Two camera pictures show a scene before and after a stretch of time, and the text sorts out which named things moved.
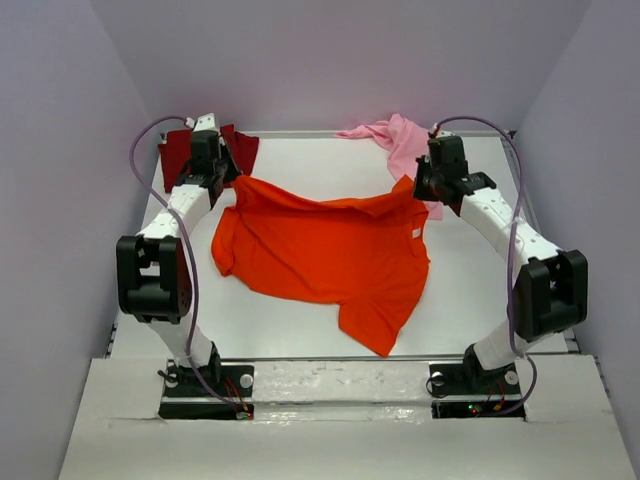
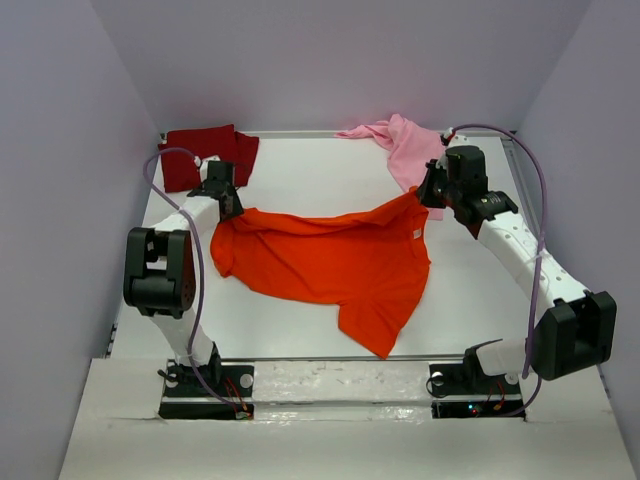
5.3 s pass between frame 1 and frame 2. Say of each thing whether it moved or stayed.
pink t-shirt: stayed
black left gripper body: moved
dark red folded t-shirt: stayed
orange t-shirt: moved
